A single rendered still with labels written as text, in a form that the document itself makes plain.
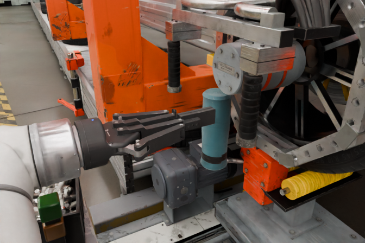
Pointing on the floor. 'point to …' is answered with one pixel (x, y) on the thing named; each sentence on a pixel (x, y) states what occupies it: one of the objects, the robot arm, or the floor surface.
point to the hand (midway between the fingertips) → (196, 118)
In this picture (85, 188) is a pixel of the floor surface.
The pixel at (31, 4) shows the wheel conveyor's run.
